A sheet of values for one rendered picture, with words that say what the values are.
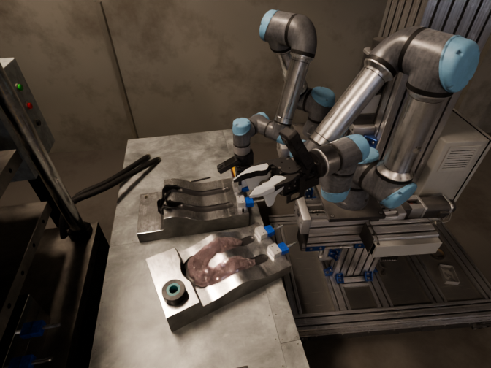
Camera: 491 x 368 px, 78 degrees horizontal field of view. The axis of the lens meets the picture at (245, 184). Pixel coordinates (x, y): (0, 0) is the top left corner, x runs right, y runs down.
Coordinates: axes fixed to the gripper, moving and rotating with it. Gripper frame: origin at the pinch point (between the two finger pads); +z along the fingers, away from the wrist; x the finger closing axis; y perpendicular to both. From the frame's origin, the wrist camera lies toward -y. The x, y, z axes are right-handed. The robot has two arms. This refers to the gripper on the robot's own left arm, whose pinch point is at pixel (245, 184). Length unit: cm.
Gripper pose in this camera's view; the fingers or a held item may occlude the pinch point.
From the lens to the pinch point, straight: 65.9
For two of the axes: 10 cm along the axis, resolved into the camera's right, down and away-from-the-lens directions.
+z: -8.6, 3.3, -3.8
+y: 0.7, 8.2, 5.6
